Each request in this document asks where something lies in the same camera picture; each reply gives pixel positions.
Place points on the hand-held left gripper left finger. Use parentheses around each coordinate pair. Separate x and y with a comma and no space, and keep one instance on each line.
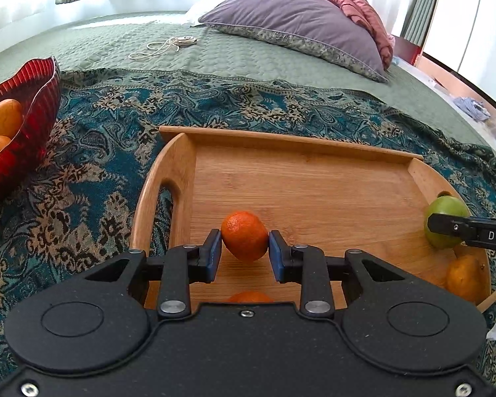
(213,254)

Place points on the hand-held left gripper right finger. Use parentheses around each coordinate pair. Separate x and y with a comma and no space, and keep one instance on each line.
(277,256)

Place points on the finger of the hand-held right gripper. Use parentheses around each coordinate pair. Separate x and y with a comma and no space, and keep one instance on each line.
(458,227)

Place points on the green apple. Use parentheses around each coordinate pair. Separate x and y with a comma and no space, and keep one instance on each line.
(442,206)

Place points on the orange tangerine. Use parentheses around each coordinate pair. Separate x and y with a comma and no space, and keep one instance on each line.
(244,235)
(250,297)

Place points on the wooden tray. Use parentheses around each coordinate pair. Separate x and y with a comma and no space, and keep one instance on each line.
(314,190)

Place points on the yellow orange pear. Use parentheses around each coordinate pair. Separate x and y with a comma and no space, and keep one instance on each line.
(465,278)

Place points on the wooden stick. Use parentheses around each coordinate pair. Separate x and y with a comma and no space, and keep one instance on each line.
(490,300)

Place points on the blue white clothing pile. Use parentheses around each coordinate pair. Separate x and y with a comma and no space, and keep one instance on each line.
(473,108)

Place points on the teal paisley blanket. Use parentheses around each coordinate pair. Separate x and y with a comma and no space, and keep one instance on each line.
(107,140)

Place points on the red glass bowl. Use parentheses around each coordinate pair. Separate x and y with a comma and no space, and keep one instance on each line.
(37,124)

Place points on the green quilted bedspread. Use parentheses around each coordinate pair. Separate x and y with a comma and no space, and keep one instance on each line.
(107,45)

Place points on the purple pillow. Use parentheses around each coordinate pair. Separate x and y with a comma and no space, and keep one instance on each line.
(289,12)

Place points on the white pillow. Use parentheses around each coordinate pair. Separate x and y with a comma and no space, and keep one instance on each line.
(199,10)

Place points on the pink pillow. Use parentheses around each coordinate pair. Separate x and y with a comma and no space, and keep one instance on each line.
(355,0)

